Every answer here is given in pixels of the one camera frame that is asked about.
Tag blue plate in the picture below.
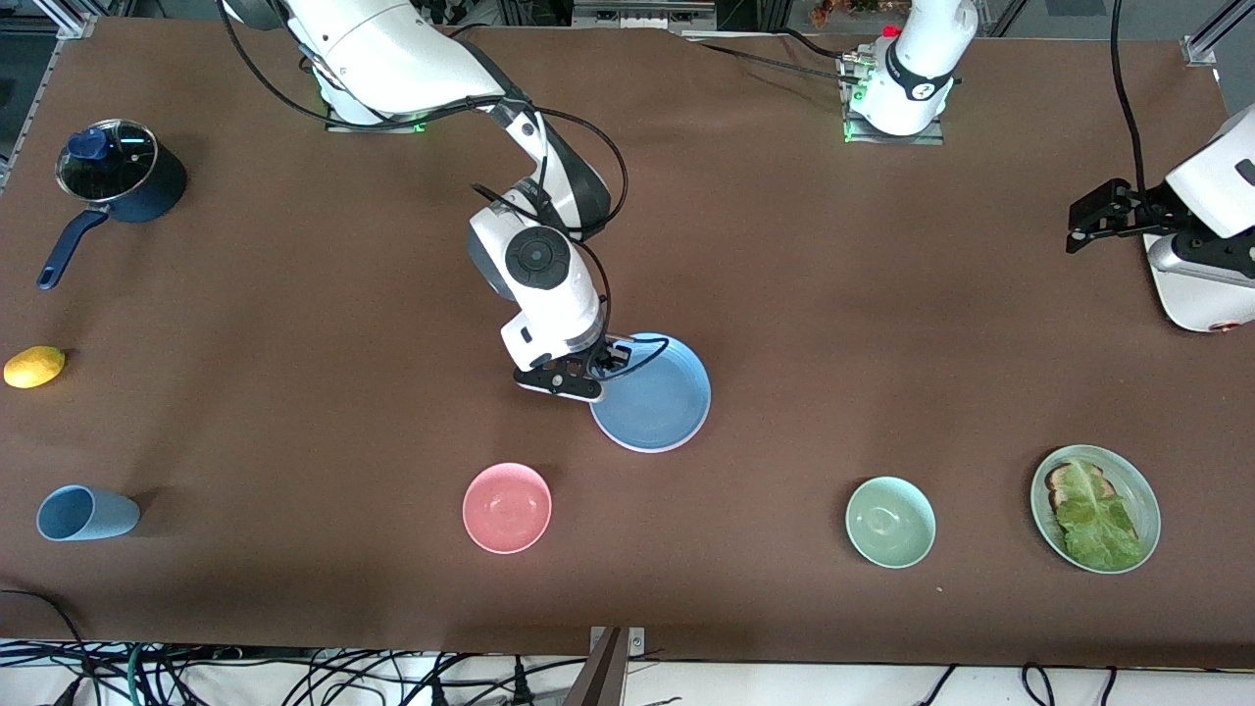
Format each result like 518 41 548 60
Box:
591 333 712 451

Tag beige plate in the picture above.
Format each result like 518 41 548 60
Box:
592 417 709 455

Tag white rounded appliance box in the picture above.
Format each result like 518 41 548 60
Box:
1154 267 1255 334

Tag pink bowl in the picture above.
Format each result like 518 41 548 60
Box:
462 462 553 556

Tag toasted bread slice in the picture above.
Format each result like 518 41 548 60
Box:
1045 463 1117 513

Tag green plate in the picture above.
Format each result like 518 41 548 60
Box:
1029 444 1162 576

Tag brown table cover cloth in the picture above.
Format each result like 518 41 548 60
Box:
0 15 1255 674

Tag green lettuce leaf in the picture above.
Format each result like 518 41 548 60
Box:
1054 460 1146 572

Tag green bowl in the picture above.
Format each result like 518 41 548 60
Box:
845 477 937 570

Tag dark blue saucepan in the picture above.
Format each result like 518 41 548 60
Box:
36 118 189 291

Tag glass lid with blue knob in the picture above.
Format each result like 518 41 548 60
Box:
56 119 159 204

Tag blue cup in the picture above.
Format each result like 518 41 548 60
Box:
36 484 141 542

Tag yellow lemon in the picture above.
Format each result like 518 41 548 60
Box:
3 345 68 390

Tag aluminium frame profile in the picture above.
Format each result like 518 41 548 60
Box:
34 0 101 40
1180 0 1238 68

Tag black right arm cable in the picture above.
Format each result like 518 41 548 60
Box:
216 0 674 385

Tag dark camera post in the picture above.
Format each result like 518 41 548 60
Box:
563 628 628 706

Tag black base cable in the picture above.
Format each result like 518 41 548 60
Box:
683 27 866 83

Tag grey metal mounting rail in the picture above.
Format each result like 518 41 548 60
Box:
572 0 719 32

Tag aluminium table edge rail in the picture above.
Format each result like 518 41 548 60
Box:
0 61 52 189

